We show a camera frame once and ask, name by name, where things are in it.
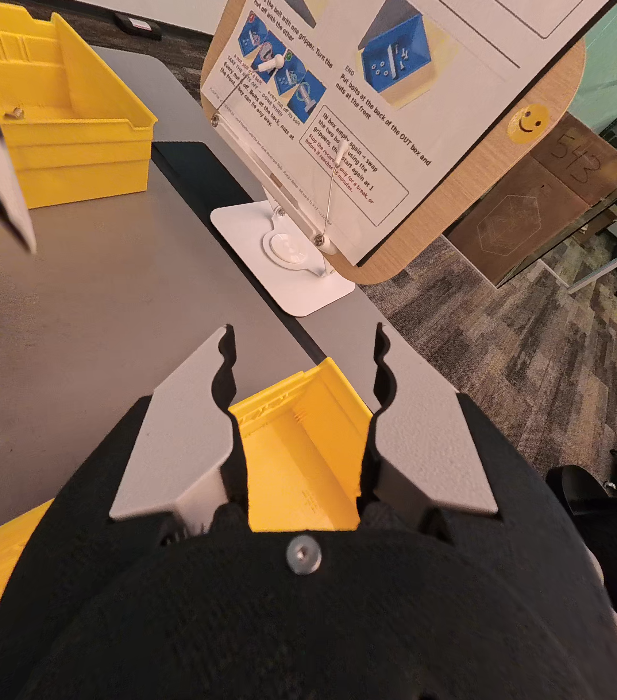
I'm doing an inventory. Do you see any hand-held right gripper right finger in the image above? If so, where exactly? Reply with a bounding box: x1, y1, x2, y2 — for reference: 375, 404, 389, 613
359, 323, 501, 534

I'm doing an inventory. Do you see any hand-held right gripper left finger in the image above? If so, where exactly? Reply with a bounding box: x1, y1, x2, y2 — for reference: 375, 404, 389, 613
109, 324, 248, 541

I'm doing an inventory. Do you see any yellow plastic bin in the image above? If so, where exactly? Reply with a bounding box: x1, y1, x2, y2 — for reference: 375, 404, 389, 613
0, 11, 158, 219
0, 358, 374, 698

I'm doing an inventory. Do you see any small black floor device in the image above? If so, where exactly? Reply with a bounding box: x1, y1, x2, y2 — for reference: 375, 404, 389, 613
114, 12, 162, 40

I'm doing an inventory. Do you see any instruction sheet on stand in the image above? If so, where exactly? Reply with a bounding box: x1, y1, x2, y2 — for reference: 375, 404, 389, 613
200, 0, 586, 285

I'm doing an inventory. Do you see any cardboard box with hexagon print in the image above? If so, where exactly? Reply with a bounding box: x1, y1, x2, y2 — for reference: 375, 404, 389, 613
442, 156, 605, 288

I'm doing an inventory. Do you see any cardboard box with handwritten mark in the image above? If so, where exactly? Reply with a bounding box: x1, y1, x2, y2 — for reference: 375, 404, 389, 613
530, 112, 617, 206

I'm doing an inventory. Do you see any yellow smiley sticker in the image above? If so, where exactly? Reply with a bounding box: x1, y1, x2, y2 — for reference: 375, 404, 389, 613
507, 104, 551, 144

